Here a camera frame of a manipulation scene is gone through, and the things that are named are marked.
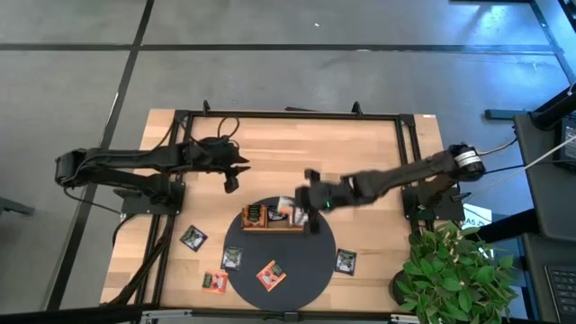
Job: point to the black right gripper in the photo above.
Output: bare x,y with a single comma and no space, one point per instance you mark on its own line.
324,195

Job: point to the black green tea packet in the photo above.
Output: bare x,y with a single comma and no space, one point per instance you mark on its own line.
193,238
276,214
345,262
232,258

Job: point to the green leafy plant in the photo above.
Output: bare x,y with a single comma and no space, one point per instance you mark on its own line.
454,279

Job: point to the white paper label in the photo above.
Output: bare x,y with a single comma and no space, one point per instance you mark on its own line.
477,215

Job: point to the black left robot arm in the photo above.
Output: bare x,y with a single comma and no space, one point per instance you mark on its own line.
126,157

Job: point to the grey furniture foot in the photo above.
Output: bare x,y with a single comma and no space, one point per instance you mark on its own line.
15,207

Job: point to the blue grey bracket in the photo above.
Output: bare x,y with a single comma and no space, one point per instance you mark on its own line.
504,114

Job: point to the black metal table frame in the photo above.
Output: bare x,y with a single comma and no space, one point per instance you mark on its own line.
292,115

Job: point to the round black woven placemat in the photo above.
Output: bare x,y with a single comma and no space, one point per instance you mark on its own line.
297,270

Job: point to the black keyboard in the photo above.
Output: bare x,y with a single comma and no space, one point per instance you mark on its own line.
562,292

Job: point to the black pole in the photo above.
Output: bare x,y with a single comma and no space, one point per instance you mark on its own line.
553,108

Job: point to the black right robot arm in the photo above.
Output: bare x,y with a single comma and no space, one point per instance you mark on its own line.
405,173

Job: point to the white orange Tazo tea packet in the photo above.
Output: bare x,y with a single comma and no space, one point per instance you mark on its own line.
294,220
285,204

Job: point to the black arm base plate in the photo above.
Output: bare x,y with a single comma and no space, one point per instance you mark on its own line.
135,206
445,209

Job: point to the dark plant pot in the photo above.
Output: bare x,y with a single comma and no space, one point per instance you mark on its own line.
398,288

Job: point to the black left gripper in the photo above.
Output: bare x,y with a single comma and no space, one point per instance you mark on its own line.
211,155

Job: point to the wooden tea organizer box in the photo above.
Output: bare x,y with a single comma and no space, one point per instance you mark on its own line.
270,230

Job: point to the dark grey desk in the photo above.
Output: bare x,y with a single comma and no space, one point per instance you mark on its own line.
540,202

